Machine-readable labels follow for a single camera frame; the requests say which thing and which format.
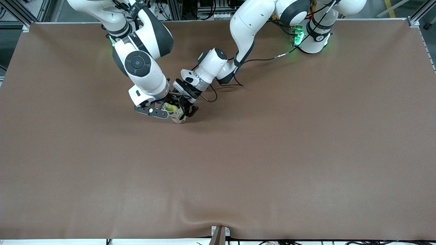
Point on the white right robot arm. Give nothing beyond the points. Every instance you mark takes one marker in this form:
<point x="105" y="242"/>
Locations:
<point x="146" y="76"/>

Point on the white power strip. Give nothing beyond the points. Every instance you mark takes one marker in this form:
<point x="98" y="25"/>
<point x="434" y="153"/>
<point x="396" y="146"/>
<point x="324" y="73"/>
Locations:
<point x="221" y="15"/>

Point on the yellow-green tennis ball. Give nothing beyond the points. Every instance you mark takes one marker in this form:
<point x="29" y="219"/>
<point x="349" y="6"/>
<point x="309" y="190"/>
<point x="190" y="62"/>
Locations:
<point x="171" y="108"/>

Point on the grey metal bracket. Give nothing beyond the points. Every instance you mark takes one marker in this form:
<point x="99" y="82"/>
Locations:
<point x="226" y="231"/>

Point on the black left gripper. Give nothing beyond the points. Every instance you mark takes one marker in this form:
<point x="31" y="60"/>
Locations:
<point x="189" y="96"/>

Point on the brown wooden strut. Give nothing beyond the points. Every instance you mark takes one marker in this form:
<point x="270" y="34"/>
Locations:
<point x="218" y="236"/>

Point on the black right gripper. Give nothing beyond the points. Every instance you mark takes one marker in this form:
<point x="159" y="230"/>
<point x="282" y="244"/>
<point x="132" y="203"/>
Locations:
<point x="166" y="101"/>

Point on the aluminium corner bracket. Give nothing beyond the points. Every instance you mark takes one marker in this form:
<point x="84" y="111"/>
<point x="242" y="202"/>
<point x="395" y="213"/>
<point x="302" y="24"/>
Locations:
<point x="26" y="28"/>
<point x="413" y="22"/>

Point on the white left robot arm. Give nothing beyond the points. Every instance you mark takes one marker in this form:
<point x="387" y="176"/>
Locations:
<point x="248" y="23"/>

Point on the brown table mat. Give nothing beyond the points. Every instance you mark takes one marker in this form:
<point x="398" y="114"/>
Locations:
<point x="238" y="153"/>

